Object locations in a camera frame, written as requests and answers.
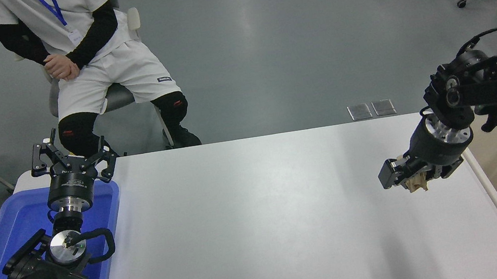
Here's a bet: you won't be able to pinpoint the person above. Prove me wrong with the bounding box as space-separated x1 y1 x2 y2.
0 0 202 173

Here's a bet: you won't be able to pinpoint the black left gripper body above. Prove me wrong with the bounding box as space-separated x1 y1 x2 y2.
41 154 102 206

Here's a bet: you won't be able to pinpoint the person's left hand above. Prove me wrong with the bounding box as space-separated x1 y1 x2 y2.
47 54 81 84

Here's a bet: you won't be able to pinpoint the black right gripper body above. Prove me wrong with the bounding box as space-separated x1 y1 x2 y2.
404 112 474 171

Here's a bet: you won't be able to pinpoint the person's right hand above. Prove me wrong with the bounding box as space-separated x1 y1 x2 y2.
42 52 70 72

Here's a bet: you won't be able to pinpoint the grey swivel chair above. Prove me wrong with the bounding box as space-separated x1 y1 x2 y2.
33 0 177 165

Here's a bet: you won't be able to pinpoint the metal floor outlet cover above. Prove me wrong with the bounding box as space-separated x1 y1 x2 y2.
347 102 373 121
371 98 397 117

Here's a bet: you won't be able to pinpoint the tan paper ball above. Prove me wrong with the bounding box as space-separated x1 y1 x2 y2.
402 171 431 195

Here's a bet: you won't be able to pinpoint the blue lanyard with badge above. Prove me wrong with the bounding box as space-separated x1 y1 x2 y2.
34 0 85 49

